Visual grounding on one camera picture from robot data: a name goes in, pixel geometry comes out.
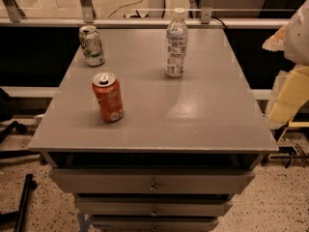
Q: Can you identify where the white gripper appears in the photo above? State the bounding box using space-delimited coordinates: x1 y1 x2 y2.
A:
262 0 309 127

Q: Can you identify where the clear blue-label plastic bottle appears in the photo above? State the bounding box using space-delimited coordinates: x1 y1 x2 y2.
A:
165 8 188 77

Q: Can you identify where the grey drawer cabinet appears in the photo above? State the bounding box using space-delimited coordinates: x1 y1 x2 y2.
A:
28 28 280 232

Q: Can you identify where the orange soda can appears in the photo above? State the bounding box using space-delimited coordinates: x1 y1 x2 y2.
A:
92 71 124 123

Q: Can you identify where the green white soda can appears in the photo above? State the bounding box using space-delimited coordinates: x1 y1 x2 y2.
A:
78 25 105 67

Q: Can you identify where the middle grey drawer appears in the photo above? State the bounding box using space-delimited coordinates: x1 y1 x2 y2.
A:
75 197 232 217

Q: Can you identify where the grey drawer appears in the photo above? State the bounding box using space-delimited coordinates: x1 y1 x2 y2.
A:
50 169 255 194
75 197 232 217
92 217 218 232

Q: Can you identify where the top grey drawer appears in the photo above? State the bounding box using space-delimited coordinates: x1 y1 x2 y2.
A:
50 169 255 194

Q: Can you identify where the bottom grey drawer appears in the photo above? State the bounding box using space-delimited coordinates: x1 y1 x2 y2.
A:
92 217 218 232

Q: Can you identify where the black office chair base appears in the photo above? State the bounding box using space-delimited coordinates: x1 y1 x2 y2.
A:
0 88 36 160

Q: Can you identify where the black metal stand bar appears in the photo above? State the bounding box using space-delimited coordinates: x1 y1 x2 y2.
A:
0 174 38 232

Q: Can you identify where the yellow metal frame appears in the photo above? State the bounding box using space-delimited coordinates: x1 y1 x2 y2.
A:
274 121 309 144

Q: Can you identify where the black cable behind table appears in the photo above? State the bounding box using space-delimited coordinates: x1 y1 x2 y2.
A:
211 15 239 60

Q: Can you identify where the metal window frame rail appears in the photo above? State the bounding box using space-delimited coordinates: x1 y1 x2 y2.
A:
0 0 290 29

